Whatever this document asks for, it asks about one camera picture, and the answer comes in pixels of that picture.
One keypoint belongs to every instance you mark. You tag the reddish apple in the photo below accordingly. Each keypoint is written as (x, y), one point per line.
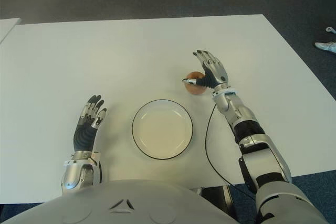
(195, 90)

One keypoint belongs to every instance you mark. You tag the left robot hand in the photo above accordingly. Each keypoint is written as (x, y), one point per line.
(84, 137)

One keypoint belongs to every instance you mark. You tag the white plate with black rim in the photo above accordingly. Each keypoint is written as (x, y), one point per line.
(162, 129)

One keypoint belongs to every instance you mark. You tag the black table frame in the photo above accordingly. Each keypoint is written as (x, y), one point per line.
(218, 197)

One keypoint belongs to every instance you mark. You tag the white side table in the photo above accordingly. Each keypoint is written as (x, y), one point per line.
(8, 27)

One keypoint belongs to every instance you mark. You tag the grey robot torso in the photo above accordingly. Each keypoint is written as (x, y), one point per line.
(118, 203)

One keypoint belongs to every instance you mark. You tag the white handheld controller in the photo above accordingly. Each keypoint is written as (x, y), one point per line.
(329, 29)

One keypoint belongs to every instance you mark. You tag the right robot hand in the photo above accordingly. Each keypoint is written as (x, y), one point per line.
(216, 70)

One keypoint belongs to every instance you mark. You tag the white shoe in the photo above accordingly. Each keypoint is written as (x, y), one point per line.
(326, 47)

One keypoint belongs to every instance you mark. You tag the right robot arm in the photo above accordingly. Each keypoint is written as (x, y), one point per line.
(246, 119)

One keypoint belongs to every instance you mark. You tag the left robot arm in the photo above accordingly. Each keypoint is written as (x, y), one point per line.
(76, 171)

